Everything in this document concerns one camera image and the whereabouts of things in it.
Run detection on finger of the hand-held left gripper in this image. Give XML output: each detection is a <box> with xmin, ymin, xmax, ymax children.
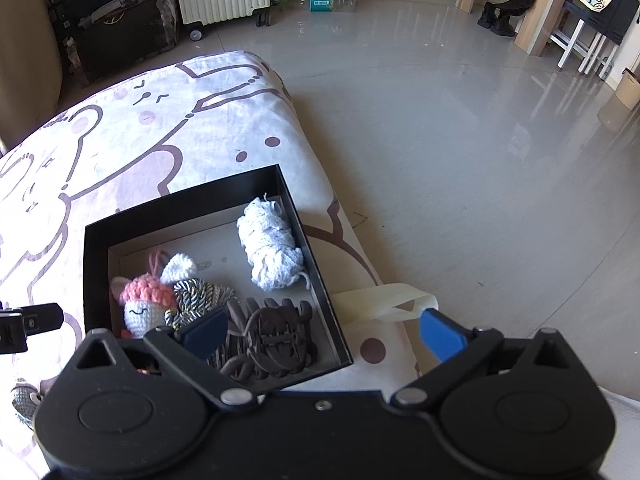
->
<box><xmin>0</xmin><ymin>303</ymin><xmax>65</xmax><ymax>354</ymax></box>

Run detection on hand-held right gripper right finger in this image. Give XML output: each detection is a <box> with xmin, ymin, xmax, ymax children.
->
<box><xmin>390</xmin><ymin>308</ymin><xmax>576</xmax><ymax>407</ymax></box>

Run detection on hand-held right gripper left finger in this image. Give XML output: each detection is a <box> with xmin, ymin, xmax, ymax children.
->
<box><xmin>75</xmin><ymin>308</ymin><xmax>256</xmax><ymax>407</ymax></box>

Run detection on gold grey twisted rope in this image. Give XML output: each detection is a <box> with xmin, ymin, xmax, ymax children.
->
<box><xmin>165</xmin><ymin>280</ymin><xmax>238</xmax><ymax>331</ymax></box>

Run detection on pink white crocheted bunny doll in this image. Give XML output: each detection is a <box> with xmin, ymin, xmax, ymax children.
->
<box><xmin>111</xmin><ymin>251</ymin><xmax>198</xmax><ymax>339</ymax></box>

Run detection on white yarn ball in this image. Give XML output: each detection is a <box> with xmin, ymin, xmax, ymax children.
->
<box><xmin>236</xmin><ymin>196</ymin><xmax>312</xmax><ymax>292</ymax></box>

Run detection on black cardboard box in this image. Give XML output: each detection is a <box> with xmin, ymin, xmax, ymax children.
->
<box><xmin>83</xmin><ymin>164</ymin><xmax>355</xmax><ymax>393</ymax></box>

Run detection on grey knitted item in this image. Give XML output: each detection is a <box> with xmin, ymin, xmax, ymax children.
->
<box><xmin>10</xmin><ymin>382</ymin><xmax>46</xmax><ymax>428</ymax></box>

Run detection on printed bear blanket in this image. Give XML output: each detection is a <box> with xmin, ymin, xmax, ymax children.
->
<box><xmin>0</xmin><ymin>50</ymin><xmax>436</xmax><ymax>480</ymax></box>

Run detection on white cloth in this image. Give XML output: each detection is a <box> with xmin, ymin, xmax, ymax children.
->
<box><xmin>602</xmin><ymin>386</ymin><xmax>640</xmax><ymax>480</ymax></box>

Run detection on brown curtain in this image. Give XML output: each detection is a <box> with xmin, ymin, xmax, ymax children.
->
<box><xmin>0</xmin><ymin>0</ymin><xmax>63</xmax><ymax>156</ymax></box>

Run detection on dark luggage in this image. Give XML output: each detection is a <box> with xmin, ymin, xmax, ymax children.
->
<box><xmin>47</xmin><ymin>0</ymin><xmax>178</xmax><ymax>83</ymax></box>

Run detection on beige waste bin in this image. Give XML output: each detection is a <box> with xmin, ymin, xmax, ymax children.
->
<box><xmin>612</xmin><ymin>67</ymin><xmax>640</xmax><ymax>111</ymax></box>

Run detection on white stool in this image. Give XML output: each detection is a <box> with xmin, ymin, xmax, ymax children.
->
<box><xmin>550</xmin><ymin>0</ymin><xmax>621</xmax><ymax>79</ymax></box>

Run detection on black shoes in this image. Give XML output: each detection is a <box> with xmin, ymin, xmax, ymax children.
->
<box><xmin>476</xmin><ymin>0</ymin><xmax>537</xmax><ymax>37</ymax></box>

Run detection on wooden table leg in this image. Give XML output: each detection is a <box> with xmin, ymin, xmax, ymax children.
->
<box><xmin>515</xmin><ymin>0</ymin><xmax>581</xmax><ymax>57</ymax></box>

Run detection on cream bag strap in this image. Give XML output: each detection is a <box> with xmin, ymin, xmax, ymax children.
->
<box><xmin>332</xmin><ymin>282</ymin><xmax>439</xmax><ymax>322</ymax></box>

